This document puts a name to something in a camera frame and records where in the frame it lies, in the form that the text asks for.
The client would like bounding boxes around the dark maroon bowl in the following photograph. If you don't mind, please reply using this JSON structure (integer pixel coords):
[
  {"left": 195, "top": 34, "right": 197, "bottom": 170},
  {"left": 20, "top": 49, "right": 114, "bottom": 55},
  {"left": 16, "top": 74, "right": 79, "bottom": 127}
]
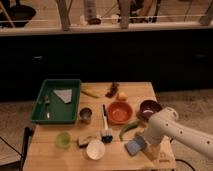
[{"left": 137, "top": 100, "right": 162, "bottom": 121}]

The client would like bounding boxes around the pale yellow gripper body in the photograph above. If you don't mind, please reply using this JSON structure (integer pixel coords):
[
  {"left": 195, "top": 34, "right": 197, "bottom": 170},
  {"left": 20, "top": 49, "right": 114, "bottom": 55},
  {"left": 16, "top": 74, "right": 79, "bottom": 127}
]
[{"left": 135, "top": 132, "right": 160, "bottom": 160}]

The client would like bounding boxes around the small metal cup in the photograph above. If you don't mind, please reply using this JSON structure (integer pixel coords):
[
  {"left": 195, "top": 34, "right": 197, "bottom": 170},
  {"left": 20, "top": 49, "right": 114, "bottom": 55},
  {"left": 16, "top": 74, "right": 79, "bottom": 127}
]
[{"left": 79, "top": 107, "right": 92, "bottom": 124}]

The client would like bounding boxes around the black clamp stand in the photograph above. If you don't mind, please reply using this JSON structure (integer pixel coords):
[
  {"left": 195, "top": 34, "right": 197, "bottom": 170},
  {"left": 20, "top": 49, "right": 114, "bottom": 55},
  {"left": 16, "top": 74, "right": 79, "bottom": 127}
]
[{"left": 0, "top": 127, "right": 34, "bottom": 171}]

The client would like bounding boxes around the blue sponge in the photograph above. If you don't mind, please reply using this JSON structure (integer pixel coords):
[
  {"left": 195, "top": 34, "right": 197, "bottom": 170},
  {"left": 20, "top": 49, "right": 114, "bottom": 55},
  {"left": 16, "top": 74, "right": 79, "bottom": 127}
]
[{"left": 124, "top": 137, "right": 147, "bottom": 156}]

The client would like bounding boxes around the small orange fruit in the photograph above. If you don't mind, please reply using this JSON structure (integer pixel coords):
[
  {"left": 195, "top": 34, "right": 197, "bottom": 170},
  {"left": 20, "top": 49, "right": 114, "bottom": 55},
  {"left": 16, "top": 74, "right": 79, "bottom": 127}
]
[{"left": 116, "top": 92, "right": 128, "bottom": 101}]

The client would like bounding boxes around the green plastic tray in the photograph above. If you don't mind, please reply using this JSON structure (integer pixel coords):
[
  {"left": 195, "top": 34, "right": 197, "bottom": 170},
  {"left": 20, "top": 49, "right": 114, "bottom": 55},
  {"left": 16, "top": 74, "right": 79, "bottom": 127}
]
[{"left": 31, "top": 79, "right": 81, "bottom": 124}]

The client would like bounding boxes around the yellow banana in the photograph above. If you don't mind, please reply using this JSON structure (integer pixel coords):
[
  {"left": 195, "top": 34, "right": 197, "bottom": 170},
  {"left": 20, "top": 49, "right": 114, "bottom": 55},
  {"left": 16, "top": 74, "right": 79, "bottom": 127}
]
[{"left": 81, "top": 89, "right": 100, "bottom": 98}]

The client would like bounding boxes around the grey folded cloth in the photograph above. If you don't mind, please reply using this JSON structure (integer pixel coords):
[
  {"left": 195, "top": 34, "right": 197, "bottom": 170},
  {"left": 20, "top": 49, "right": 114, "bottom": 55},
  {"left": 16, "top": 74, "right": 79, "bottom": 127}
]
[{"left": 54, "top": 89, "right": 72, "bottom": 104}]

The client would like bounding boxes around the metal spoon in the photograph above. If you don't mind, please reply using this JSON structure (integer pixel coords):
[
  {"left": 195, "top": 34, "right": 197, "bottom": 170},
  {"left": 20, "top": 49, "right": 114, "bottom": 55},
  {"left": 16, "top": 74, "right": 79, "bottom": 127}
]
[{"left": 45, "top": 96, "right": 50, "bottom": 119}]

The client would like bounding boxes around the dark red toy food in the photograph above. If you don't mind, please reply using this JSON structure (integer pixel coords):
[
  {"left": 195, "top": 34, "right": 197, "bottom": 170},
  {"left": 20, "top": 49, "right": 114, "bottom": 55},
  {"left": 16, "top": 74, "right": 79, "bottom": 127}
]
[{"left": 105, "top": 82, "right": 119, "bottom": 98}]

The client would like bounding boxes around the brown block sponge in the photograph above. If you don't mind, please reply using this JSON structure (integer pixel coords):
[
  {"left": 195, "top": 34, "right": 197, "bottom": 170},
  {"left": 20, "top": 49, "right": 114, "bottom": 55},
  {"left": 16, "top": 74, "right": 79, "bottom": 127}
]
[{"left": 78, "top": 136, "right": 95, "bottom": 148}]

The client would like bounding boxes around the green plastic cup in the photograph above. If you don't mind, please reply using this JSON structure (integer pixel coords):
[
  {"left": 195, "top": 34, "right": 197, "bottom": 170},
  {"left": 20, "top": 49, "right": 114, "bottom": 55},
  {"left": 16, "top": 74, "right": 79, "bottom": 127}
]
[{"left": 55, "top": 132, "right": 71, "bottom": 149}]

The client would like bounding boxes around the orange bowl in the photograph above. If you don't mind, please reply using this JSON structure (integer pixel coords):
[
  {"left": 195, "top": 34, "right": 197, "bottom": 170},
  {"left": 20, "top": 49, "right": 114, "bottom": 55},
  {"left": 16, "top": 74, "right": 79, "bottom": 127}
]
[{"left": 107, "top": 101, "right": 133, "bottom": 125}]

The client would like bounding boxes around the black floor cable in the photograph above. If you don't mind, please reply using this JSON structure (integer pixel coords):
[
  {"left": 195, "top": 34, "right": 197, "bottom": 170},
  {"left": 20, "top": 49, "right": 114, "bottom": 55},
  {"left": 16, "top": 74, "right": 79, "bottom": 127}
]
[{"left": 169, "top": 138, "right": 198, "bottom": 171}]

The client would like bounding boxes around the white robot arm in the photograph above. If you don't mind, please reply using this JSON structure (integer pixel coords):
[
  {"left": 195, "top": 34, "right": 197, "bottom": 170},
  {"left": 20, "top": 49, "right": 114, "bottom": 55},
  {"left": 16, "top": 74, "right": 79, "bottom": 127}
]
[{"left": 138, "top": 107, "right": 213, "bottom": 160}]

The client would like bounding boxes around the green chili pepper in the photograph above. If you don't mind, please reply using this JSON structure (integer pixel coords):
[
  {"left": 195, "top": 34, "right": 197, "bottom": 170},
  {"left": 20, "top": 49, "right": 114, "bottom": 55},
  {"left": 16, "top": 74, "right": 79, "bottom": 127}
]
[{"left": 119, "top": 121, "right": 139, "bottom": 141}]

